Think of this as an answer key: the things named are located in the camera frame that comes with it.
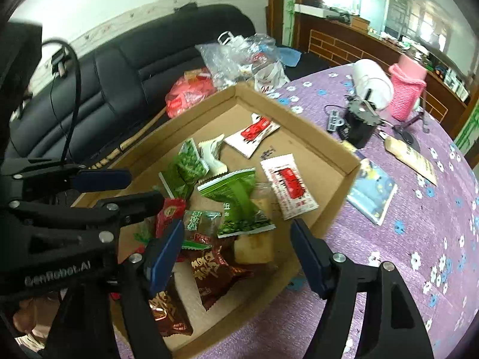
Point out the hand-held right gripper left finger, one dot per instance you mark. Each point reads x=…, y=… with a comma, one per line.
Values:
x=164, y=258

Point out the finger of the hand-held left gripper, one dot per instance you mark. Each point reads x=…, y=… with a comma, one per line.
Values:
x=138, y=204
x=104, y=179

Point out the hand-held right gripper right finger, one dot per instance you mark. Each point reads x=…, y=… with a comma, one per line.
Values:
x=308, y=258

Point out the small green snack packet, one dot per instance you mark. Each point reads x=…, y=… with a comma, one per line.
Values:
x=173, y=185
x=192, y=159

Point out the clear green candy wrapper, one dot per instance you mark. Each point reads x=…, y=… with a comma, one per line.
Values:
x=200, y=224

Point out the dark red snack packet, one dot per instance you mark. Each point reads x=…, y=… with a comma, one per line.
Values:
x=213, y=269
x=168, y=314

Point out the yellow snack bar packet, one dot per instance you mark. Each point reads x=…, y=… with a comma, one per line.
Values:
x=254, y=248

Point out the white red-label snack packet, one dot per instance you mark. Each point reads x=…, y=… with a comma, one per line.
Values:
x=290, y=187
x=254, y=132

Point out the plain white snack packet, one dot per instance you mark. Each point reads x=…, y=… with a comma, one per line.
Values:
x=211, y=153

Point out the large green snack packet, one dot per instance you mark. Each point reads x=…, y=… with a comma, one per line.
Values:
x=235, y=198

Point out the cardboard box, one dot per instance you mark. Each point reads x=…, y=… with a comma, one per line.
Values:
x=310, y=138

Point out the person's left hand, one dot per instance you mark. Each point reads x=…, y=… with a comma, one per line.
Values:
x=32, y=318

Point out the wooden stick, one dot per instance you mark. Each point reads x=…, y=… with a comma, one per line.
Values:
x=142, y=134

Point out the blue notebook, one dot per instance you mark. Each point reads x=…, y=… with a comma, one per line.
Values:
x=372, y=190

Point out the purple floral tablecloth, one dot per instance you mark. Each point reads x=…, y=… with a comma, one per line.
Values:
x=411, y=232

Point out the black sofa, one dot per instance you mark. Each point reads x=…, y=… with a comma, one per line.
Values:
x=123, y=74

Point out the red plastic bag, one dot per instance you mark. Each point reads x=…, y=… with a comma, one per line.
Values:
x=187, y=95

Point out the cream tube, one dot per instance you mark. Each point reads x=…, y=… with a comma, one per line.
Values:
x=411, y=160

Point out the black cylinder device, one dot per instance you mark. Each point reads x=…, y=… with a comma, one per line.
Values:
x=361, y=125

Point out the grey phone stand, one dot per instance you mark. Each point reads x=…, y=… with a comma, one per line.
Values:
x=408, y=134

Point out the clear plastic bag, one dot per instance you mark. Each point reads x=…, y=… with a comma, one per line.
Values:
x=232, y=60

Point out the white paper roll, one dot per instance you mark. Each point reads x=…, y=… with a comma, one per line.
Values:
x=374, y=78

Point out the pink knitted bottle cover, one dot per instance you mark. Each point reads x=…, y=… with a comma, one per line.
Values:
x=406, y=89

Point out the light blue cloth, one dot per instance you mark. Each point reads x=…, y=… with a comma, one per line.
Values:
x=290, y=57

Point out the wooden counter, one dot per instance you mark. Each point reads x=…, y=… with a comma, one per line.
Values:
x=336, y=48

